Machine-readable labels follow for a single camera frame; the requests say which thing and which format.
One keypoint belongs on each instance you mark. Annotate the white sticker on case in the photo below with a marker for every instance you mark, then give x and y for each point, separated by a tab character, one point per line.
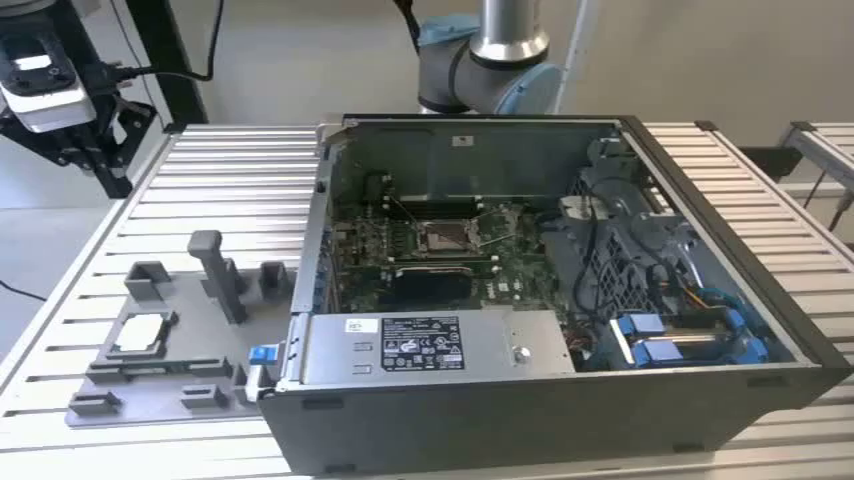
462	140

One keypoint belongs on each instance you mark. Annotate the green motherboard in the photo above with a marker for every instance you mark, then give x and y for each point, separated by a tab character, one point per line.
520	270

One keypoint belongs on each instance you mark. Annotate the grey drive cage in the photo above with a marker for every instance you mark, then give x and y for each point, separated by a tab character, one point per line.
600	260

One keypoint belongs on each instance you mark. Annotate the CPU socket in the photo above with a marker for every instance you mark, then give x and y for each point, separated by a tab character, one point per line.
443	237

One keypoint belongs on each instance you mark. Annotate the black RAM slot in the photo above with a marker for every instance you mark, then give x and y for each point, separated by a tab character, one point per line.
440	204

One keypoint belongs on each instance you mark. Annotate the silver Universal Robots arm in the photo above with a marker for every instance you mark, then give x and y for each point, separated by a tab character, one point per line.
507	40

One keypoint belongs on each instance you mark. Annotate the black bracket between tables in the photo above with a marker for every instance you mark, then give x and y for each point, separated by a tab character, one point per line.
770	161

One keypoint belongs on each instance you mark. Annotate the black frame post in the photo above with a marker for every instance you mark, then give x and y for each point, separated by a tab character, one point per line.
169	55

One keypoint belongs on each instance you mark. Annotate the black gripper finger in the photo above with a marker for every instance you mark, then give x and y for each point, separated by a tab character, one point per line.
127	150
49	145

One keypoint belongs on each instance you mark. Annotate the grey parts rack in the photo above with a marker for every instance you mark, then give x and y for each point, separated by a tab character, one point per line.
193	330

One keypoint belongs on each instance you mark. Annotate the hard disk in blue carrier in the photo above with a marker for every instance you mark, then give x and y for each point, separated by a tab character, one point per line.
260	354

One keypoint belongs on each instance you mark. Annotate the blue disk carrier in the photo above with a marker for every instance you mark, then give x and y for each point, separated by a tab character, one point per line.
656	352
646	324

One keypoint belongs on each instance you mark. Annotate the silver power supply unit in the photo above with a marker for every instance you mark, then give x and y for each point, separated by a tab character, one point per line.
333	345

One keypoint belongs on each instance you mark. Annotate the aluminium slat side table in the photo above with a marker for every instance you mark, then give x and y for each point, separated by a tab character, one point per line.
827	145

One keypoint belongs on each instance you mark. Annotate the black graphics card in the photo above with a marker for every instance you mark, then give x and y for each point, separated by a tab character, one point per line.
430	289

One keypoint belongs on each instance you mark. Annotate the silver CPU plate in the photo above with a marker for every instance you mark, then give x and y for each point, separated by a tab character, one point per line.
141	334

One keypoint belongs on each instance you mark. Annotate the black open PC case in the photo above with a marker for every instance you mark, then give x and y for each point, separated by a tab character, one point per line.
467	425

